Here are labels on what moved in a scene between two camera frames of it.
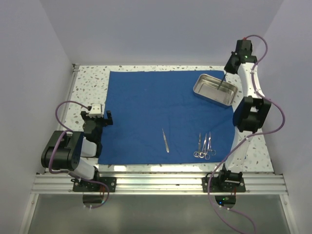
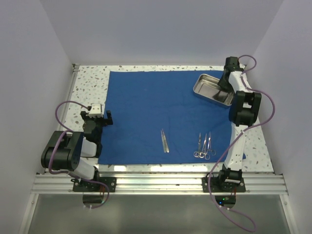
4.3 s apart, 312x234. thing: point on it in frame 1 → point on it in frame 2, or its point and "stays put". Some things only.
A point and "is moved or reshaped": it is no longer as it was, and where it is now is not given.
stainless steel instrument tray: x=206 y=87 stays put
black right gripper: x=227 y=67 → x=221 y=84
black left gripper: x=105 y=121 stays put
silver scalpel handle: x=222 y=81 is moved or reshaped
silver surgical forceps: x=206 y=156 stays put
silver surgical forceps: x=213 y=152 stays put
